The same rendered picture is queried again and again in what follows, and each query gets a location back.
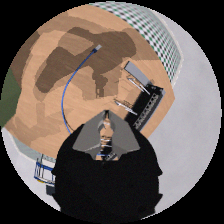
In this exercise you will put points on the black network patch panel rack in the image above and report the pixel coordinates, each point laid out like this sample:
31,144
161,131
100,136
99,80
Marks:
146,105

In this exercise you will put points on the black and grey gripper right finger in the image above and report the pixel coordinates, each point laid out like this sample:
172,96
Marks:
127,139

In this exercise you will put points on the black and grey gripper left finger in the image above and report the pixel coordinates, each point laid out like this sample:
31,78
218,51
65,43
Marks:
85,139

